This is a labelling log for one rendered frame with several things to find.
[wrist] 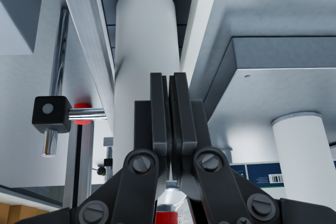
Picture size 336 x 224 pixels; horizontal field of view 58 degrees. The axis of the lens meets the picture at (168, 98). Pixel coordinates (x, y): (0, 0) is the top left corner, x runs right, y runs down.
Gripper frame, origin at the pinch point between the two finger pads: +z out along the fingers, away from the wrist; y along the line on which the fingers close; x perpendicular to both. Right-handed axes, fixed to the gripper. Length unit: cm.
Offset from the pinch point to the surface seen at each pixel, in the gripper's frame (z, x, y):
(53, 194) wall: 267, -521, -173
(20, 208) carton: 112, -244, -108
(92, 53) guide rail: 6.8, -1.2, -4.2
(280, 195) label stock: 23, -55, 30
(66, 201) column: 19, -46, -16
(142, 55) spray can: 9.0, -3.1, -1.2
